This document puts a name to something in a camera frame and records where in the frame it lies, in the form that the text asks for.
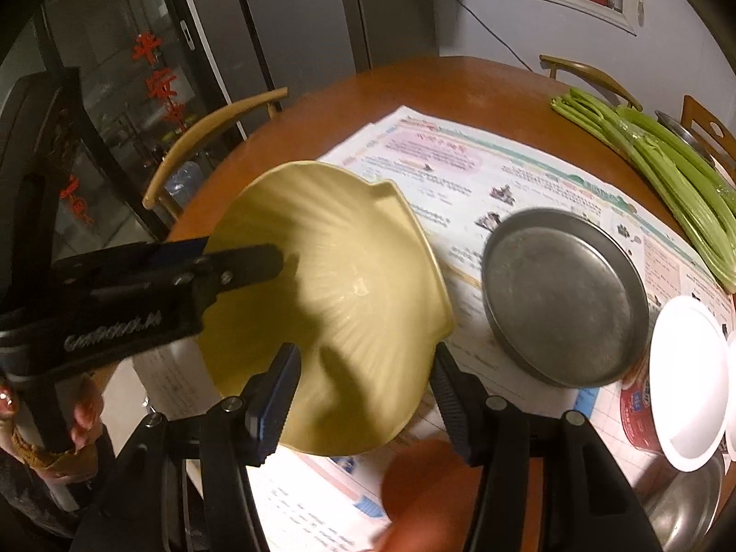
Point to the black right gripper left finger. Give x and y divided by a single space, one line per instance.
270 398

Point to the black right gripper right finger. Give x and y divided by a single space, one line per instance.
461 401

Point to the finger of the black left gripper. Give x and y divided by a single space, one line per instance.
237 268

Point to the round metal pan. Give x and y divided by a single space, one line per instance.
566 298

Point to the yellow leaf-shaped plate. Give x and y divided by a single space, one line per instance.
360 294

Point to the stainless steel bowl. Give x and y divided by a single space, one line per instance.
683 511

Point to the left hand red nails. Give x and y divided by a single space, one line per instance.
85 430

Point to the orange plastic plate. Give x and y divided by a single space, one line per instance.
428 493

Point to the curved wooden chair left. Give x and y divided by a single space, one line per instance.
203 132

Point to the curved wooden chair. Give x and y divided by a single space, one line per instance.
203 132
590 74

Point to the white-lidded red noodle cup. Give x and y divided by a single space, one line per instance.
676 402

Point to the grey refrigerator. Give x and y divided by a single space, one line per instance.
245 47

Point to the green celery bunch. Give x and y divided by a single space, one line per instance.
699 198

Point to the curved wooden chair far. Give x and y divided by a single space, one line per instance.
590 74

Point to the metal dish behind celery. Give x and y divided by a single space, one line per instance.
685 136

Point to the wooden chair with cutout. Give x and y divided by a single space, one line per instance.
711 133

